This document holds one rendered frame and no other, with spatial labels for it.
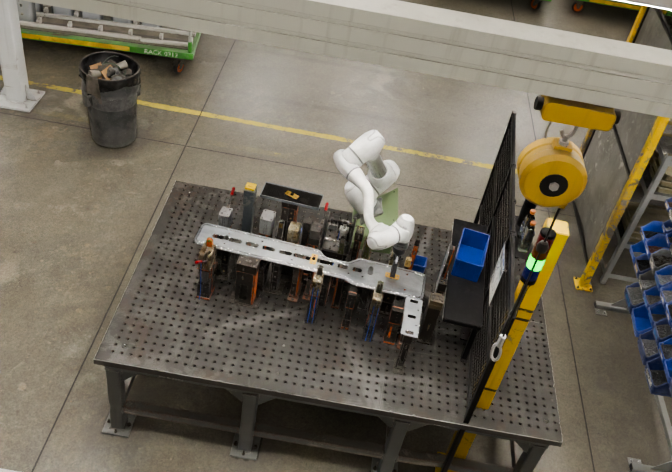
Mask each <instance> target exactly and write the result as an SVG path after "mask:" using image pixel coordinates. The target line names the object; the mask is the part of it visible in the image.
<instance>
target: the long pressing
mask: <svg viewBox="0 0 672 472"><path fill-rule="evenodd" d="M229 233H230V234H229ZM214 234H215V235H220V236H224V238H225V236H226V235H228V236H229V237H228V238H229V240H230V238H232V239H236V240H241V241H242V242H241V243H240V244H239V243H235V242H231V241H229V240H226V239H218V238H214V237H213V235H214ZM208 237H211V238H212V239H213V244H214V245H216V249H219V250H223V251H227V252H231V253H235V254H239V255H240V254H241V255H245V256H250V257H254V258H258V259H260V260H264V261H269V262H273V263H277V264H281V265H285V266H289V267H294V268H298V269H302V270H306V271H310V272H314V273H315V271H317V266H318V265H319V264H321V265H323V266H324V270H323V273H324V275H327V276H331V277H335V278H339V279H343V280H345V281H347V282H349V283H350V284H352V285H355V286H359V287H363V288H367V289H372V290H375V289H376V287H377V283H378V281H379V280H381V281H383V282H384V286H383V290H382V291H383V292H384V293H388V294H392V295H396V296H401V297H405V298H406V297H411V298H415V299H419V300H422V299H423V297H424V291H425V284H426V276H425V274H423V273H421V272H417V271H413V270H409V269H405V268H401V267H397V271H396V274H397V275H400V277H399V280H396V279H393V278H392V279H391V278H389V277H385V273H386V272H389V273H390V272H391V268H392V265H388V264H384V263H380V262H375V261H371V260H367V259H363V258H358V259H355V260H353V261H350V262H345V261H341V260H337V259H333V258H328V257H326V256H325V255H324V254H323V253H322V252H321V251H320V250H319V249H315V248H311V247H307V246H303V245H299V244H294V243H290V242H286V241H282V240H278V239H273V238H269V237H265V236H261V235H257V234H252V233H248V232H244V231H240V230H236V229H231V228H227V227H223V226H219V225H215V224H210V223H204V224H202V225H201V227H200V229H199V230H198V232H197V234H196V236H195V238H194V242H195V243H196V244H198V245H202V246H203V244H204V243H205V242H206V240H207V238H208ZM262 241H263V242H262ZM247 242H249V243H253V244H257V245H258V247H252V246H248V245H246V243H247ZM224 243H225V244H224ZM264 246H266V247H270V248H274V249H275V251H269V250H264V249H263V247H264ZM295 249H296V250H295ZM280 250H282V251H287V252H291V253H292V254H291V255H285V254H281V253H279V252H280ZM294 254H299V255H303V256H308V257H311V256H312V254H316V255H318V258H317V259H320V260H324V261H328V262H333V263H334V264H333V266H331V265H327V264H323V263H319V262H316V264H315V265H314V264H310V263H309V262H310V260H306V259H302V258H298V257H294ZM291 259H292V260H291ZM339 264H341V265H345V266H347V269H344V268H340V267H338V265H339ZM370 266H372V267H373V268H374V270H373V274H372V275H369V274H368V273H367V272H368V268H369V267H370ZM353 268H358V269H361V270H362V271H361V272H356V271H353ZM348 273H349V274H348ZM406 274H408V275H406ZM362 276H363V277H362ZM404 289H405V290H404Z"/></svg>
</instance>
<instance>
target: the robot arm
mask: <svg viewBox="0 0 672 472"><path fill-rule="evenodd" d="M384 144H385V139H384V137H383V136H382V135H381V134H380V133H379V132H378V131H377V130H371V131H368V132H366V133H364V134H363V135H361V136H360V137H359V138H358V139H356V140H355V141H354V142H353V143H352V144H351V145H350V146H349V147H348V148H347V149H345V150H344V149H340V150H338V151H336V152H335V153H334V155H333V159H334V163H335V165H336V167H337V169H338V170H339V172H340V173H341V174H342V175H343V176H344V177H345V178H346V179H347V180H348V182H347V183H346V185H345V188H344V192H345V195H346V198H347V200H348V202H349V203H350V205H351V206H352V207H353V208H354V209H355V210H356V211H357V212H358V213H357V214H355V215H354V216H353V219H354V218H355V217H357V219H360V225H363V224H364V223H366V226H367V227H368V229H369V235H368V237H367V245H368V246H369V247H370V248H371V249H372V250H383V249H386V248H389V247H391V246H393V248H392V250H393V252H394V261H393V265H392V268H391V272H390V277H392V278H395V274H396V271H397V266H398V265H399V264H398V263H399V261H400V258H401V255H403V254H404V253H405V251H406V249H407V248H408V245H409V242H410V239H411V237H412V235H413V232H414V225H415V223H414V219H413V217H412V216H410V215H408V214H402V215H401V216H400V217H399V218H398V219H397V221H396V222H395V223H393V224H392V225H391V226H388V225H385V224H383V223H378V222H376V220H375V219H374V218H375V217H377V216H380V215H382V214H383V213H384V212H383V209H382V198H381V197H379V198H378V199H377V197H378V195H379V194H381V193H382V192H384V191H385V190H386V189H387V188H389V187H390V186H391V185H392V184H393V183H394V182H395V181H396V180H397V178H398V176H399V174H400V169H399V167H398V166H397V164H396V163H395V162H394V161H392V160H384V161H383V160H382V158H381V156H380V152H381V150H382V148H383V147H384ZM365 162H366V164H367V166H368V168H369V171H368V174H367V175H366V176H365V175H364V173H363V171H362V170H361V168H360V167H361V166H362V165H363V164H364V163H365Z"/></svg>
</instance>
